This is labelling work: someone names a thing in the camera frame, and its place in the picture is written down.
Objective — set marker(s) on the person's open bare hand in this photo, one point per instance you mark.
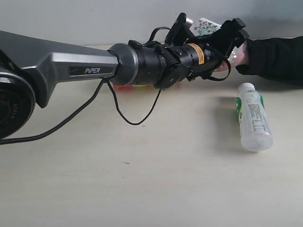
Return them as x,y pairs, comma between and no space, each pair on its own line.
239,56

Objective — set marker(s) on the black sleeved forearm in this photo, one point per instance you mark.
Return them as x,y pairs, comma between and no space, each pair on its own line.
276,59

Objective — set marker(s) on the white bottle green label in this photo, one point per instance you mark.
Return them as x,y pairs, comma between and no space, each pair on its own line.
255,134

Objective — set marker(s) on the yellow juice bottle red cap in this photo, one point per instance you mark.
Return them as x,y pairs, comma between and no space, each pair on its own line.
178,85

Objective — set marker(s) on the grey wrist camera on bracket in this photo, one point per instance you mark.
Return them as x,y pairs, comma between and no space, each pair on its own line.
180,31

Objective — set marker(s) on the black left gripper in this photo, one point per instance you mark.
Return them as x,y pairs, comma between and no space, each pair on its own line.
206,54

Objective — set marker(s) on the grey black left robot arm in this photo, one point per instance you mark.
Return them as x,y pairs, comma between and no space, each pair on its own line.
30,68

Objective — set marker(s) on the clear bottle floral white label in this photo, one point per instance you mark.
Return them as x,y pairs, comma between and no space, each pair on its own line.
205,26

